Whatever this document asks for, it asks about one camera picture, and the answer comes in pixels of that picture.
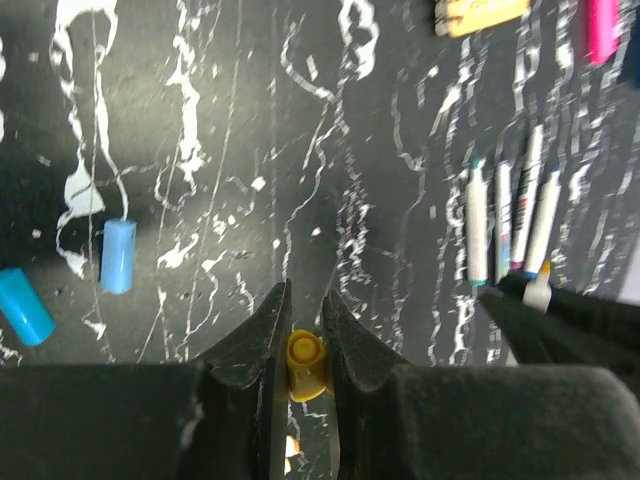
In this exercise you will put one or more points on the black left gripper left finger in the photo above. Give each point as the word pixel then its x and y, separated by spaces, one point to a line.
pixel 222 415

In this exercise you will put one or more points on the blue stapler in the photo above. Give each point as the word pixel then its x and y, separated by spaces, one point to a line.
pixel 630 69

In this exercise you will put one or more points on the light blue cap marker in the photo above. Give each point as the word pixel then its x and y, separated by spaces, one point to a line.
pixel 503 202

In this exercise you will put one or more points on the yellow pen cap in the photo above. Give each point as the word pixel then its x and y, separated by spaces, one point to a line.
pixel 306 362

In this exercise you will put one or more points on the salmon cap marker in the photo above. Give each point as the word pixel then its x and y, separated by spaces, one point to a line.
pixel 292 449

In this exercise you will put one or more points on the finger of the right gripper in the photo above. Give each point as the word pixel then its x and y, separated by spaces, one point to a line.
pixel 575 329

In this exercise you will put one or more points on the yellow cap marker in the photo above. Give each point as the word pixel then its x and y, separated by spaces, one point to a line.
pixel 538 293

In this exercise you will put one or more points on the pale blue pen cap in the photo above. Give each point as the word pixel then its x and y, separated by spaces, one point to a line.
pixel 118 256

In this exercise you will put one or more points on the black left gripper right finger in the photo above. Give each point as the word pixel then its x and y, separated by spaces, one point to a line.
pixel 397 420

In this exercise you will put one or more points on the purple cap marker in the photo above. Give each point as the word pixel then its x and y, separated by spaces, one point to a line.
pixel 526 196

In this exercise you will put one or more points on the dark blue cap marker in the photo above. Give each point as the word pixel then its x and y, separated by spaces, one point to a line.
pixel 543 223

